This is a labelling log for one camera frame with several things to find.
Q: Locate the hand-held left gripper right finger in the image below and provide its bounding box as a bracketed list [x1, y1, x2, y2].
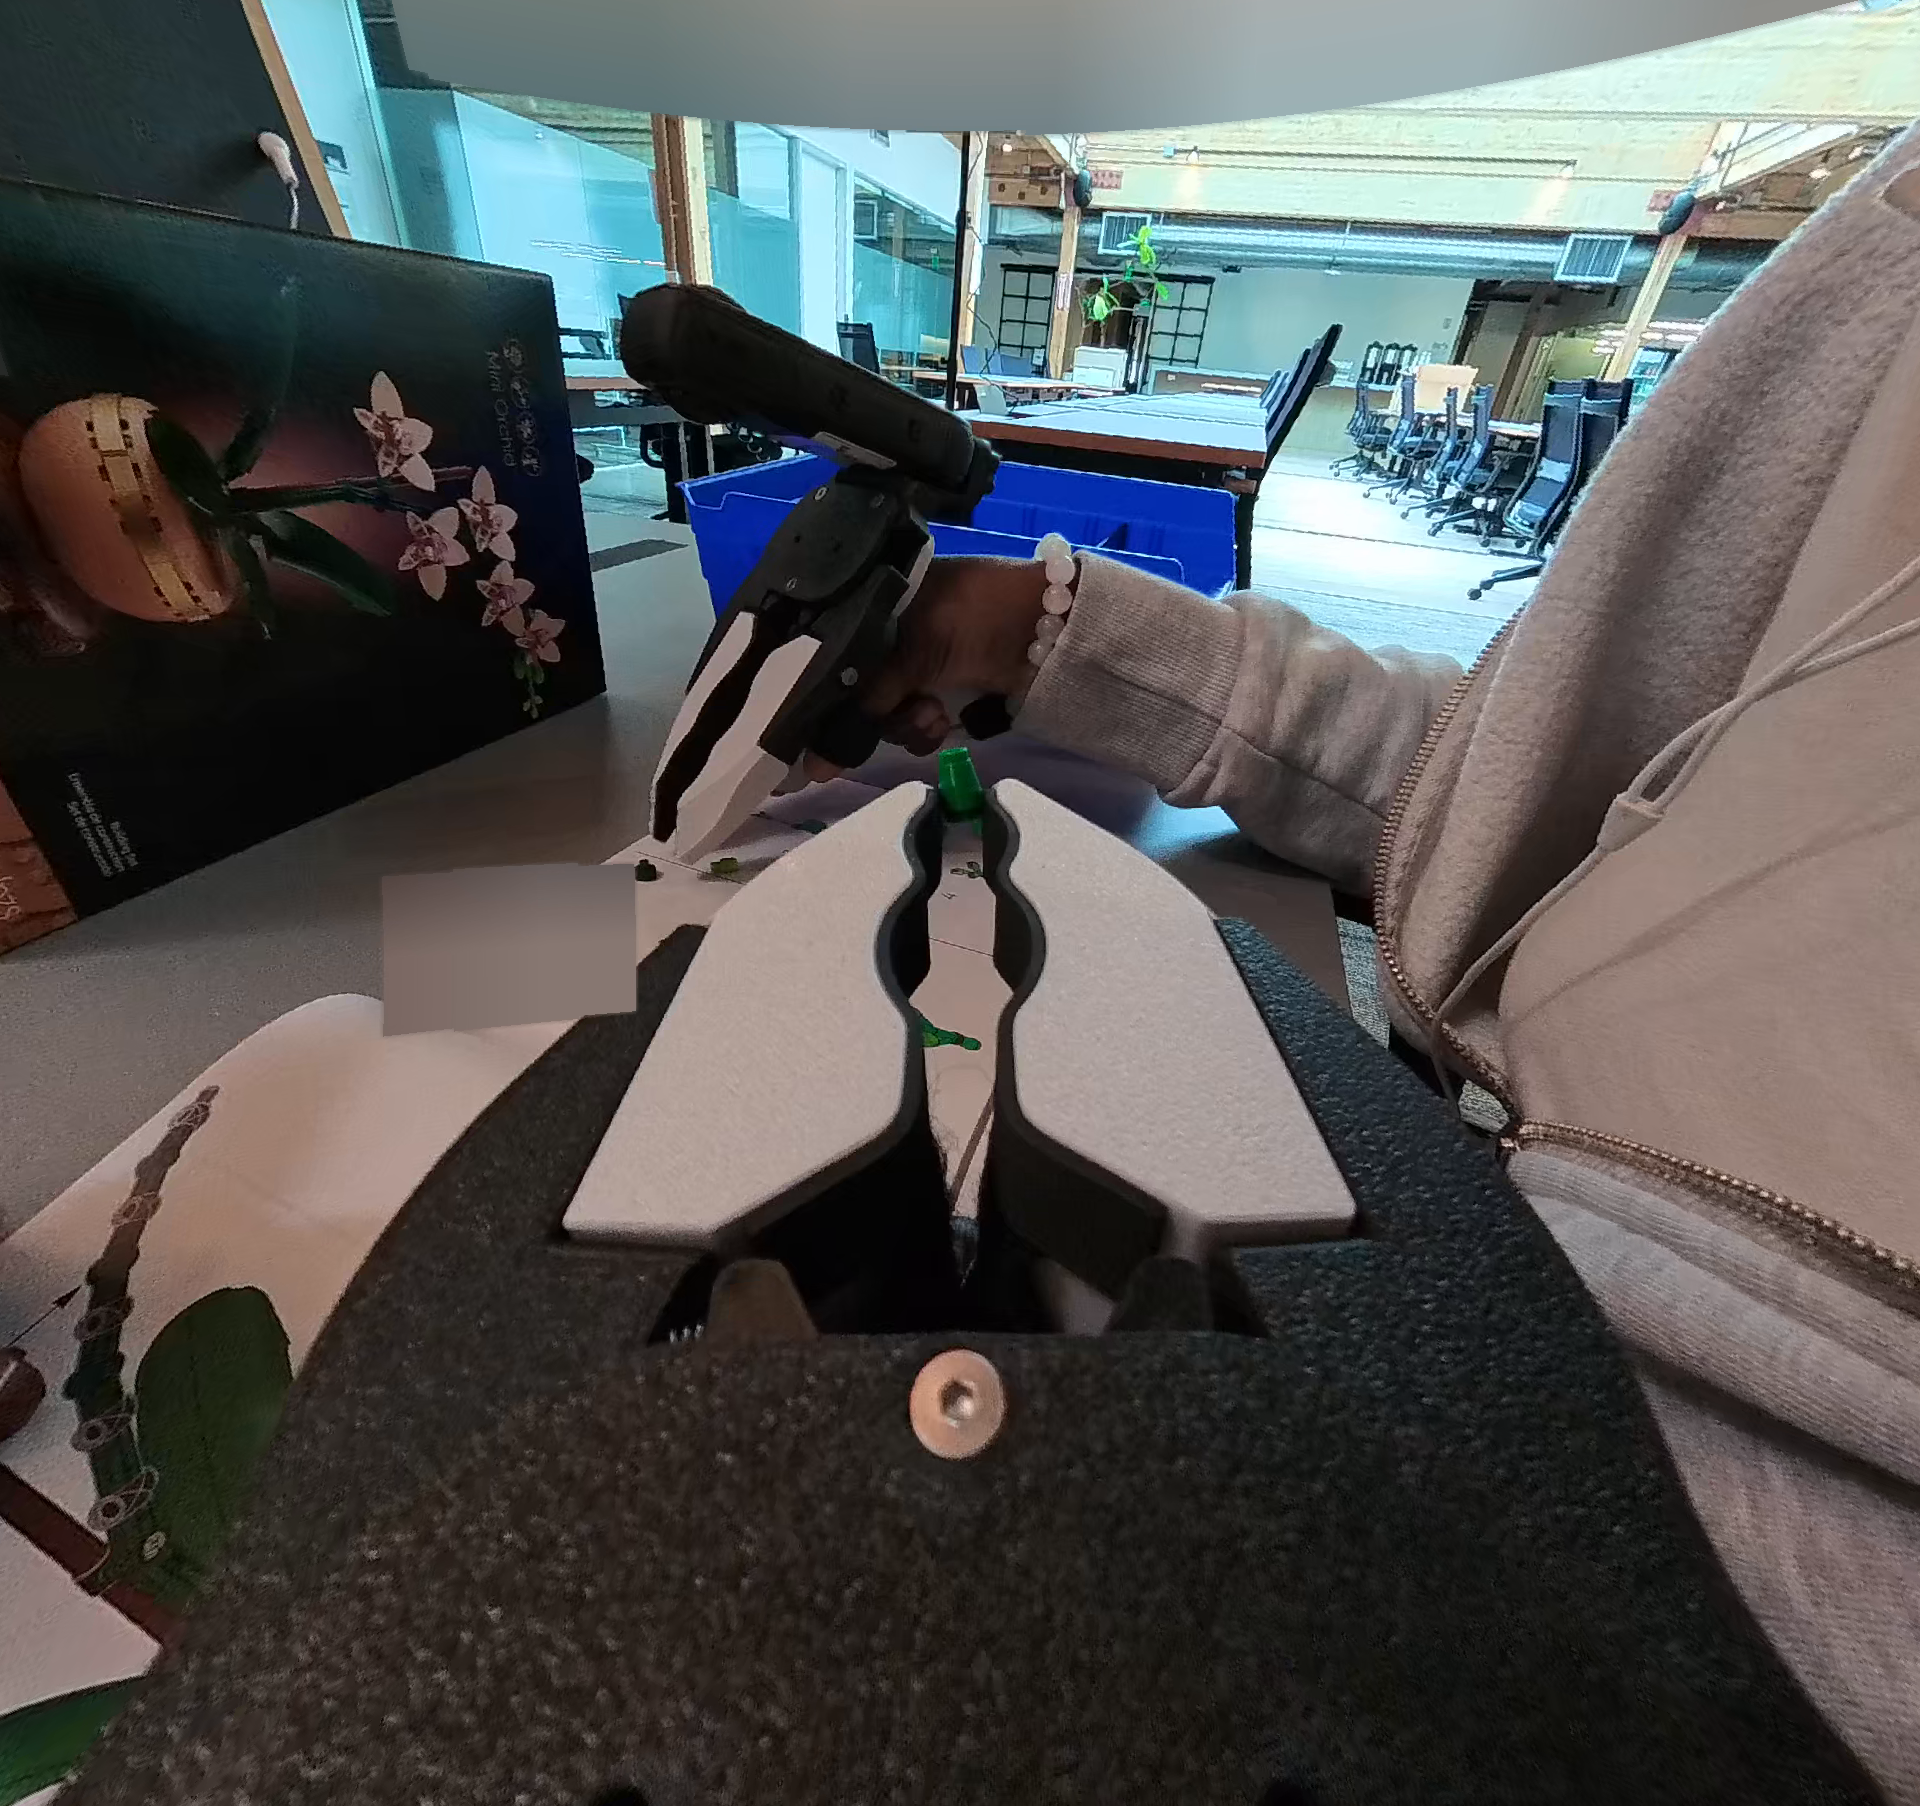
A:
[991, 777, 1360, 1264]

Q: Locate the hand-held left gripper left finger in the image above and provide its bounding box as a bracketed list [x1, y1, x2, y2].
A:
[562, 779, 938, 1256]

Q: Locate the person's right hand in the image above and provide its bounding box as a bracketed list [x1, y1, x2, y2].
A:
[861, 556, 1053, 757]

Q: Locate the white bead bracelet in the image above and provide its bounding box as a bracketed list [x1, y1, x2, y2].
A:
[1023, 531, 1082, 670]

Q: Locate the row of black office chairs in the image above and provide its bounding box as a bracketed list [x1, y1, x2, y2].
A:
[1327, 344, 1638, 598]

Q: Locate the white hoodie drawstring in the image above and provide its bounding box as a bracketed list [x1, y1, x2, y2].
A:
[1431, 554, 1920, 1050]

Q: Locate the hanging green plant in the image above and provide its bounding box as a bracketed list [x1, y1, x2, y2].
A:
[1083, 222, 1172, 326]

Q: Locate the orchid print cardboard box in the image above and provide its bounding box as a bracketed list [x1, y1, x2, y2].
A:
[0, 174, 610, 955]

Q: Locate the long wooden office table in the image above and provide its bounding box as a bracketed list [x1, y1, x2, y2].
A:
[901, 387, 1277, 489]

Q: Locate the silver ceiling duct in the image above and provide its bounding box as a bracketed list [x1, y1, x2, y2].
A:
[982, 218, 1667, 285]

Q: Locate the brick instruction booklet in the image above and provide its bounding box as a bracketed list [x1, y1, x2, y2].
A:
[0, 772, 1246, 1806]

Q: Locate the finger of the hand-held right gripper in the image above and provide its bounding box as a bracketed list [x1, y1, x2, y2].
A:
[649, 616, 761, 849]
[675, 637, 821, 864]

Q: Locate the large blue plastic bin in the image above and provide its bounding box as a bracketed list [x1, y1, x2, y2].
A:
[679, 455, 1241, 622]

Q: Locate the person's right forearm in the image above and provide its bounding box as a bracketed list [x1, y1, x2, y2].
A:
[1009, 554, 1472, 900]

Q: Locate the high-backed black office chair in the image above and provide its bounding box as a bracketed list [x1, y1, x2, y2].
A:
[1254, 324, 1341, 593]

